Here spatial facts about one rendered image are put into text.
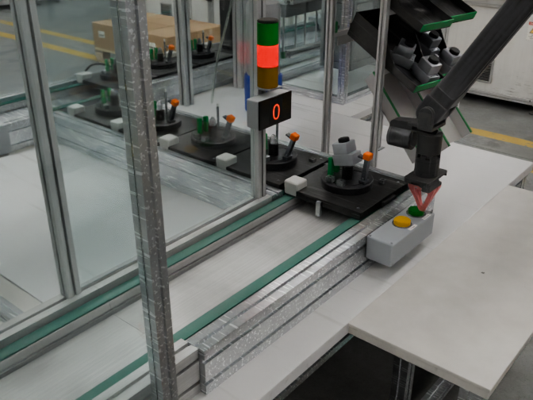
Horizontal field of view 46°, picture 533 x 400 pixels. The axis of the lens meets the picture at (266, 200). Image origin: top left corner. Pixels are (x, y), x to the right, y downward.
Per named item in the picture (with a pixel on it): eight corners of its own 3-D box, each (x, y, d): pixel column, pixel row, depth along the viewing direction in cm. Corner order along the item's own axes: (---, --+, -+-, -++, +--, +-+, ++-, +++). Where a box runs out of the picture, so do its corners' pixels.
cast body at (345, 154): (362, 160, 165) (358, 135, 163) (353, 165, 162) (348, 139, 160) (337, 161, 171) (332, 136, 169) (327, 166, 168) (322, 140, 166)
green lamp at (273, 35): (282, 43, 145) (283, 21, 143) (269, 47, 142) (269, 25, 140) (266, 40, 148) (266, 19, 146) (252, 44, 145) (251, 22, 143)
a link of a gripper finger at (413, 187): (404, 209, 155) (408, 175, 151) (418, 200, 160) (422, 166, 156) (430, 217, 151) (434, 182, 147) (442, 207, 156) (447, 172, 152)
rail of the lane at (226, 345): (432, 217, 175) (437, 182, 170) (206, 394, 114) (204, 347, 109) (414, 212, 178) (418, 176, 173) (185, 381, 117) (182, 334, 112)
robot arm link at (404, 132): (433, 109, 138) (449, 101, 145) (386, 99, 145) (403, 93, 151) (426, 159, 143) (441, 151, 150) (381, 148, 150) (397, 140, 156)
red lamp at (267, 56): (282, 64, 148) (282, 44, 145) (269, 69, 144) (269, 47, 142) (266, 61, 150) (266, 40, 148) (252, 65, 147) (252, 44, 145)
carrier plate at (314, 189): (407, 188, 171) (408, 181, 170) (360, 221, 154) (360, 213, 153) (334, 166, 185) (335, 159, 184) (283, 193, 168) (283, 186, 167)
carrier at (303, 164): (330, 164, 186) (331, 125, 180) (279, 191, 169) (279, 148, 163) (267, 145, 199) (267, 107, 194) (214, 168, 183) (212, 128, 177)
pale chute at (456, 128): (462, 138, 195) (472, 131, 191) (436, 148, 187) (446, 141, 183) (417, 63, 199) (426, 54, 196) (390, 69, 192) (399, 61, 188)
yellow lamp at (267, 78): (282, 85, 150) (282, 65, 148) (269, 90, 146) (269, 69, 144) (266, 82, 153) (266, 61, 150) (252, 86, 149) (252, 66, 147)
